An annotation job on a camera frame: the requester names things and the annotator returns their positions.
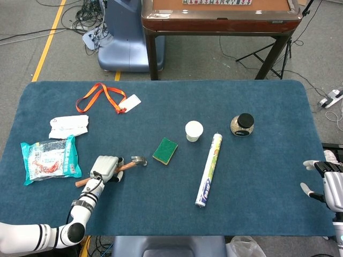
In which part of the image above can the green yellow sponge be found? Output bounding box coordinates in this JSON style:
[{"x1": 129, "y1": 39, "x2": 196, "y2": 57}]
[{"x1": 152, "y1": 137, "x2": 178, "y2": 165}]

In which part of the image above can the white shoe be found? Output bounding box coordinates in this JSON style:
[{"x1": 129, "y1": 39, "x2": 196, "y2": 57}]
[{"x1": 323, "y1": 149, "x2": 341, "y2": 164}]

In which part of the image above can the teal snack bag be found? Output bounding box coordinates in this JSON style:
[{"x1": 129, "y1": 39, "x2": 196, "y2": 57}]
[{"x1": 20, "y1": 134, "x2": 83, "y2": 186}]

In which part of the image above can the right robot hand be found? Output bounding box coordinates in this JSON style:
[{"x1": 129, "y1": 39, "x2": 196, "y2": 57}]
[{"x1": 300, "y1": 160, "x2": 343, "y2": 212}]

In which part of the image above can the brown mahjong table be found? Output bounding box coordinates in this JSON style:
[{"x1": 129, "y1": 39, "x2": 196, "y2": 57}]
[{"x1": 141, "y1": 0, "x2": 303, "y2": 80}]

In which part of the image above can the orange lanyard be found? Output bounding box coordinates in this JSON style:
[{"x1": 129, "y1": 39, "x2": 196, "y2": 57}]
[{"x1": 76, "y1": 82, "x2": 127, "y2": 115}]

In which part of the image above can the black tripod stand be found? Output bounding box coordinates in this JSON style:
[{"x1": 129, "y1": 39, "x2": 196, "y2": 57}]
[{"x1": 235, "y1": 0, "x2": 316, "y2": 80}]

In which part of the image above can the white power strip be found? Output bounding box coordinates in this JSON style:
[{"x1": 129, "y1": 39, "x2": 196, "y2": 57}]
[{"x1": 318, "y1": 88, "x2": 343, "y2": 109}]

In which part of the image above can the black floor cable bundle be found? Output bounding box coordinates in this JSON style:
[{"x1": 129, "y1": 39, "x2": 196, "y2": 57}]
[{"x1": 61, "y1": 0, "x2": 108, "y2": 35}]

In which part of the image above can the blue table cloth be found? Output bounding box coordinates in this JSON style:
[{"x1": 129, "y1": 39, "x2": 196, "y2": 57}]
[{"x1": 0, "y1": 80, "x2": 335, "y2": 237}]

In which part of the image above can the clear plastic bag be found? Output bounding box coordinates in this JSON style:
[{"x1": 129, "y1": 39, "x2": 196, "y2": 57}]
[{"x1": 226, "y1": 235, "x2": 266, "y2": 257}]

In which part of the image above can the cling film roll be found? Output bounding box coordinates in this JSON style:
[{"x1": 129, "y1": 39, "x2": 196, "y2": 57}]
[{"x1": 195, "y1": 132, "x2": 222, "y2": 207}]

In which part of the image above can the white tissue packet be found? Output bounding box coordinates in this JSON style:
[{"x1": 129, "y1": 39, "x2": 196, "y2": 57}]
[{"x1": 49, "y1": 115, "x2": 90, "y2": 140}]

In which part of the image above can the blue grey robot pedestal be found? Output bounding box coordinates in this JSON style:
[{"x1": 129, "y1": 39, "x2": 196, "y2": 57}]
[{"x1": 98, "y1": 0, "x2": 166, "y2": 72}]

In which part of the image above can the white socket strip with plugs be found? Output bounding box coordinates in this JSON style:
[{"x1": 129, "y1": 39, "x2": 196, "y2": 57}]
[{"x1": 82, "y1": 28, "x2": 104, "y2": 50}]

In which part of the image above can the glass jar black lid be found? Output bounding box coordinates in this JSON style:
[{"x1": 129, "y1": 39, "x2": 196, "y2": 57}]
[{"x1": 230, "y1": 113, "x2": 255, "y2": 137}]

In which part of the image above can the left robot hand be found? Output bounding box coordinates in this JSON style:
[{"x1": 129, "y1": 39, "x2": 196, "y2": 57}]
[{"x1": 90, "y1": 155, "x2": 125, "y2": 184}]

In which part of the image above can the wooden handle claw hammer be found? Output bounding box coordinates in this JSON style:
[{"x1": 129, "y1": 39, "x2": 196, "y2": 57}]
[{"x1": 75, "y1": 156, "x2": 148, "y2": 188}]

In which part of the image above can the white badge card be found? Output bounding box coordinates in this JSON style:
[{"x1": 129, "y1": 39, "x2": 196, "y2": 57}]
[{"x1": 118, "y1": 94, "x2": 141, "y2": 113}]

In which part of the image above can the white paper cup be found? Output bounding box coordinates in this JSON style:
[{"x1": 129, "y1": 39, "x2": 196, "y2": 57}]
[{"x1": 185, "y1": 120, "x2": 204, "y2": 142}]

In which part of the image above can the face-up mahjong tile row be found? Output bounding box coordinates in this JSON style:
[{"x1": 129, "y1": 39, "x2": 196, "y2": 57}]
[{"x1": 182, "y1": 0, "x2": 252, "y2": 5}]

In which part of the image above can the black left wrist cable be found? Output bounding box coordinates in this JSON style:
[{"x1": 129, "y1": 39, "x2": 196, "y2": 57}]
[{"x1": 65, "y1": 172, "x2": 105, "y2": 225}]

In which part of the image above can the grey blue robot torso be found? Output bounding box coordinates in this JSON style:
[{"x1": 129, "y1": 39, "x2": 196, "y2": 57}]
[{"x1": 111, "y1": 235, "x2": 228, "y2": 257}]

